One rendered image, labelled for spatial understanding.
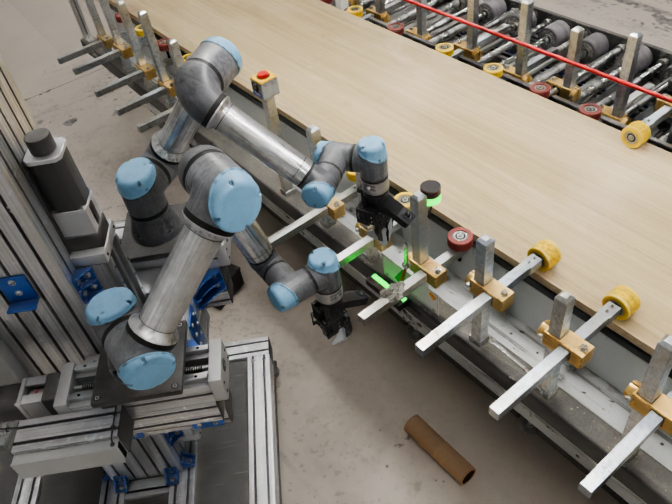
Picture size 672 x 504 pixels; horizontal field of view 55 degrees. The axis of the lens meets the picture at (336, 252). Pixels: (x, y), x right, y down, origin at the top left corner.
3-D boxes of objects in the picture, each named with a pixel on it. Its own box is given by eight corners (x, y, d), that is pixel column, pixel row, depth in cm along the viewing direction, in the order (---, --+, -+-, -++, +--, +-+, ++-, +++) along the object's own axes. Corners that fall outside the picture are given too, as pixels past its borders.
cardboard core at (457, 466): (460, 479, 230) (403, 423, 249) (460, 489, 236) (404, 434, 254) (476, 464, 233) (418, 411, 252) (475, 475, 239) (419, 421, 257)
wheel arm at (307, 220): (271, 252, 222) (268, 243, 219) (265, 247, 224) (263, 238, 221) (367, 193, 238) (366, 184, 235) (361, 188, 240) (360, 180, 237)
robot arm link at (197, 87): (165, 74, 147) (338, 196, 157) (187, 50, 154) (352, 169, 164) (150, 106, 156) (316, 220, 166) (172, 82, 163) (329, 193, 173)
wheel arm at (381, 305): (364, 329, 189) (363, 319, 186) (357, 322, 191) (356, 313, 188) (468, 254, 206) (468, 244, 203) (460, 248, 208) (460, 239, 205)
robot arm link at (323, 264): (298, 255, 163) (325, 240, 166) (304, 285, 170) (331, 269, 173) (315, 272, 158) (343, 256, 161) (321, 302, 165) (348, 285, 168)
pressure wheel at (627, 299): (623, 297, 165) (597, 293, 172) (632, 323, 167) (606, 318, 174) (637, 285, 167) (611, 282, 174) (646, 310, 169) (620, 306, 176)
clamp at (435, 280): (435, 289, 197) (435, 278, 194) (405, 266, 205) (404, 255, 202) (448, 279, 199) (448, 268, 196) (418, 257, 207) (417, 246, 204)
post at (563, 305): (544, 411, 185) (567, 302, 151) (534, 404, 187) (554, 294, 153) (552, 404, 186) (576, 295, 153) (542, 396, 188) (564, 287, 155)
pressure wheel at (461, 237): (460, 273, 204) (460, 247, 196) (441, 260, 209) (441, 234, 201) (477, 260, 207) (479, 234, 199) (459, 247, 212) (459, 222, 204)
